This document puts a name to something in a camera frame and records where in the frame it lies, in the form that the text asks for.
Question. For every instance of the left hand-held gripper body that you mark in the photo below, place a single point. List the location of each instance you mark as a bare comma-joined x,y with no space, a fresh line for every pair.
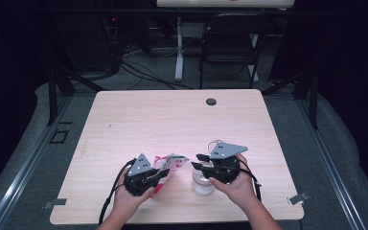
139,183

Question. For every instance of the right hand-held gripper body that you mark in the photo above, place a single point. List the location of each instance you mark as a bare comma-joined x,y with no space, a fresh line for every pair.
223,171

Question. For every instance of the pink and white plastic bag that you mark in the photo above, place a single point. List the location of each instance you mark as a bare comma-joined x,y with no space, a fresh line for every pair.
174,163

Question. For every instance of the glass jar with hinged lid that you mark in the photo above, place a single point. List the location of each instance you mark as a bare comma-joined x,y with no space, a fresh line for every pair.
201,185

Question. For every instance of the person's left hand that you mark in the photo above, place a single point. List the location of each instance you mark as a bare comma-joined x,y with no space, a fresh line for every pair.
126,201

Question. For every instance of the person's right hand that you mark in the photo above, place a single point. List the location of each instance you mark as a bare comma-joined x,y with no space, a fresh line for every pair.
241,190

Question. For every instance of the dark round table grommet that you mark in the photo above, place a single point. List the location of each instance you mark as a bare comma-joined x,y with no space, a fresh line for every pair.
211,102

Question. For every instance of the grey tape piece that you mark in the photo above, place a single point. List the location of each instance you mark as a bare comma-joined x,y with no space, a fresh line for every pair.
56,202
297,198

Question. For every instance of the black metal stand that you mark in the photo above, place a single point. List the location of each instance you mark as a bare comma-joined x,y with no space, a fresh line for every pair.
52,96
314,102

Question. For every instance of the black folding chair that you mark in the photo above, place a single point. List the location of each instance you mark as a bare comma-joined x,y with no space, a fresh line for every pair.
230,41

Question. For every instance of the dark computer case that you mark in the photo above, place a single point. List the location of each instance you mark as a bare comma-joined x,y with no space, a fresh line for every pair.
86,41

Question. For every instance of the white desk with white legs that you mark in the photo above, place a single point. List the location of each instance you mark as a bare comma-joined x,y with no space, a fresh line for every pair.
223,3

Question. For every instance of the metal floor rail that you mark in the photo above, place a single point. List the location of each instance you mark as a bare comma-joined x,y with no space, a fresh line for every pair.
329,166
28,166

